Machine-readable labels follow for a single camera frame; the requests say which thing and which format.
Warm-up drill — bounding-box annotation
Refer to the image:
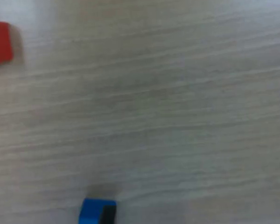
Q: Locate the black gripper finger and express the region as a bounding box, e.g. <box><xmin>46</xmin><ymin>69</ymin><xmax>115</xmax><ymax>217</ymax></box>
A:
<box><xmin>98</xmin><ymin>205</ymin><xmax>117</xmax><ymax>224</ymax></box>

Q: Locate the blue cube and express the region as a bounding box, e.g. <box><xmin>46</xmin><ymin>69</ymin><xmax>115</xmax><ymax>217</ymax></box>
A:
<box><xmin>78</xmin><ymin>198</ymin><xmax>117</xmax><ymax>224</ymax></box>

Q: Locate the red cube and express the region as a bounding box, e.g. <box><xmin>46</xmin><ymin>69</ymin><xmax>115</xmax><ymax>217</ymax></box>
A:
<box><xmin>0</xmin><ymin>21</ymin><xmax>14</xmax><ymax>65</ymax></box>

